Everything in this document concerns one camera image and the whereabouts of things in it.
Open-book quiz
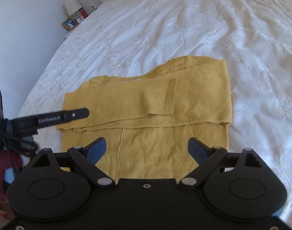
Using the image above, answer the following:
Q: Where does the mustard yellow knit sweater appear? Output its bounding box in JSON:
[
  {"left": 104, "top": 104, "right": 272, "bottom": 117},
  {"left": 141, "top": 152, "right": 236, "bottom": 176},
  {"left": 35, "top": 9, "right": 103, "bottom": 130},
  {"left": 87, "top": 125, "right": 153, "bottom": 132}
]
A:
[{"left": 57, "top": 56, "right": 232, "bottom": 181}]

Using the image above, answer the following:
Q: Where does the small white alarm clock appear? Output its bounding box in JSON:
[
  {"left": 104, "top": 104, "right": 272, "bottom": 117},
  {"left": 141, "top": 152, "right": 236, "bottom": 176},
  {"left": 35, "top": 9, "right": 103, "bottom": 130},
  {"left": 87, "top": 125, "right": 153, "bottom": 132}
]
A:
[{"left": 76, "top": 15, "right": 84, "bottom": 24}]

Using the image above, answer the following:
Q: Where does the red box on nightstand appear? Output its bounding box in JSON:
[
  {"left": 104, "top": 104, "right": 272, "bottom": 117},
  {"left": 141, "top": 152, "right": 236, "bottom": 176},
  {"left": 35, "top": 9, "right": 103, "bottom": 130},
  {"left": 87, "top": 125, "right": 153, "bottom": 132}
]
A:
[{"left": 79, "top": 7, "right": 88, "bottom": 19}]

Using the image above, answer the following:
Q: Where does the white embroidered bedspread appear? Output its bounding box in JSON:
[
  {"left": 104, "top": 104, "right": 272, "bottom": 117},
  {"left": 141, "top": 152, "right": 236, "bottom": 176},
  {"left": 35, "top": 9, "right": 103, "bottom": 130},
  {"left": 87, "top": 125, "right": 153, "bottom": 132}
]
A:
[{"left": 20, "top": 0, "right": 292, "bottom": 227}]

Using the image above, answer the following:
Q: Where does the wooden picture frame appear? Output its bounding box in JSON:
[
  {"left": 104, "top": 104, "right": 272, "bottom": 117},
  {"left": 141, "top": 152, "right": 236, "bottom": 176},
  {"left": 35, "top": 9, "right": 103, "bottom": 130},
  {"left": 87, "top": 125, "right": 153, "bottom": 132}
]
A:
[{"left": 62, "top": 17, "right": 78, "bottom": 31}]

